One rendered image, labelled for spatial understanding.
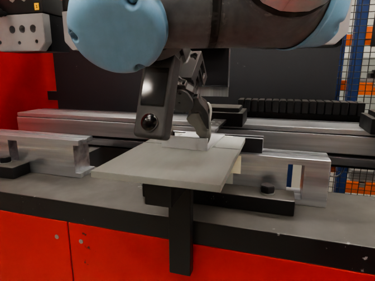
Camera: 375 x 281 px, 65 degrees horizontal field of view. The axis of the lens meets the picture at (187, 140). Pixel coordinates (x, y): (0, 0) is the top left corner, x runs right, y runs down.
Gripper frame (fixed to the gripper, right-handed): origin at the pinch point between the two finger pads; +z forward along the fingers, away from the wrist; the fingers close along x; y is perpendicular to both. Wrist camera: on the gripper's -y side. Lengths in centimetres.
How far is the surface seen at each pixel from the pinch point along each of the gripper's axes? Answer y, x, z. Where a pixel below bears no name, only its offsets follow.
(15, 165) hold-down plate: -5.3, 45.4, 9.4
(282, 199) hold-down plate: -3.5, -16.9, 10.8
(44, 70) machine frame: 51, 88, 27
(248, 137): 7.3, -9.3, 7.5
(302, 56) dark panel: 59, -18, 27
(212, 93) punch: 13.5, -1.3, 1.6
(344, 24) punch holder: 18.8, -24.1, -9.6
